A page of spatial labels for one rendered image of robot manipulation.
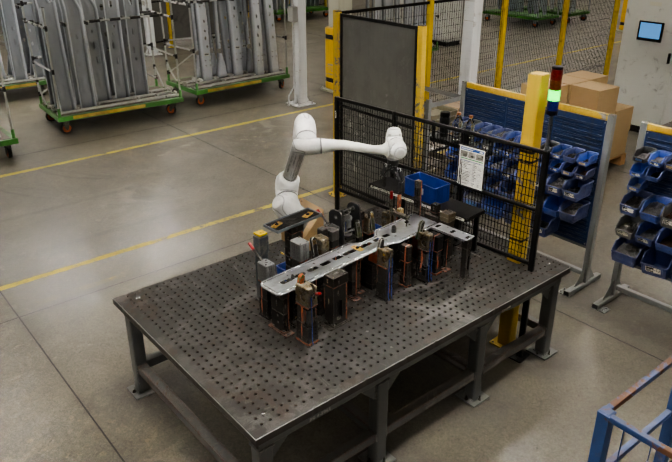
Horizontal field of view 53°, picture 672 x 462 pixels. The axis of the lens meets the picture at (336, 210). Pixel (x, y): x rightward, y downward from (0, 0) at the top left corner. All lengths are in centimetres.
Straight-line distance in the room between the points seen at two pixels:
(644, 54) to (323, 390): 792
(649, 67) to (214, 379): 814
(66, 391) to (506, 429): 286
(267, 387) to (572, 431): 198
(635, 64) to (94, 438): 851
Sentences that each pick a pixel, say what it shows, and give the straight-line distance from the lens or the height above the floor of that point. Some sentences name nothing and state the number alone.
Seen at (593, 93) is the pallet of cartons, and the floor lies 101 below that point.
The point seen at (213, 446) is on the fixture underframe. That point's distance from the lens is 397.
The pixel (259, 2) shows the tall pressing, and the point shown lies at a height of 147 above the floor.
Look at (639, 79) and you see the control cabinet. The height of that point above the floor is 75.
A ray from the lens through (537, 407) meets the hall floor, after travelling 468.
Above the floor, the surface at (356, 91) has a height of 124.
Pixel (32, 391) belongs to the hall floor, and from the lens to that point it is 504.
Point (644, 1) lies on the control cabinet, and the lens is 1040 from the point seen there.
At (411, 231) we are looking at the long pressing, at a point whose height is 100.
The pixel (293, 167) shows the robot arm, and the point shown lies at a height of 131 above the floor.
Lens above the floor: 291
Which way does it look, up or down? 24 degrees down
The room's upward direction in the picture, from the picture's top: straight up
